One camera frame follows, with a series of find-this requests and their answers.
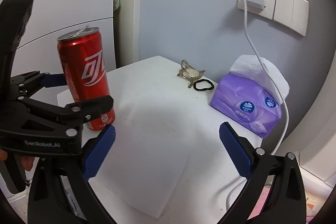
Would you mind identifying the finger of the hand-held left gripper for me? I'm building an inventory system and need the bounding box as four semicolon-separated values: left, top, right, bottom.
9;70;67;99
10;95;114;138

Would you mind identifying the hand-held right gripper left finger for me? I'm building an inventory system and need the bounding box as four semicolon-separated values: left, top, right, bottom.
28;124;116;224

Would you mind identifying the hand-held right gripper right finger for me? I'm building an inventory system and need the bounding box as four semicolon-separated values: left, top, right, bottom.
219;122;307;224

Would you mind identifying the red soda can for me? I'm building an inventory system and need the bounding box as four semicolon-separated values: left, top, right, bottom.
57;25;116;132

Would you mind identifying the white paper sheet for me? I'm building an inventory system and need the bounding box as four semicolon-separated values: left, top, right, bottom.
88;119;192;219

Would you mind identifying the person's left hand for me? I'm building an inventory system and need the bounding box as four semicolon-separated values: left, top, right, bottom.
0;149;34;172

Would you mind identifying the purple tissue pack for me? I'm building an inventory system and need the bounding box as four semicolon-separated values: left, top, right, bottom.
209;54;290;138

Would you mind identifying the white nightstand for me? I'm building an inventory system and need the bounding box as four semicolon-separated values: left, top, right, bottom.
57;55;265;224

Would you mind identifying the clear hair claw clip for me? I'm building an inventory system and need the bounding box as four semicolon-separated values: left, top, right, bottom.
177;59;206;88

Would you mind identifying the cream wardrobe side panel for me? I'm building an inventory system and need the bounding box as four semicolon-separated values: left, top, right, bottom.
123;0;145;67

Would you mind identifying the black hair tie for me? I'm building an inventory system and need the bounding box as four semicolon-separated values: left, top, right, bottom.
193;79;214;91

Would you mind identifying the white charging cable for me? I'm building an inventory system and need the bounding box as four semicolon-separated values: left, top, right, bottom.
226;0;290;211

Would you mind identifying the white light switch plate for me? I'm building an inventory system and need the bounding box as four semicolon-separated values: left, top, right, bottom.
273;0;309;36

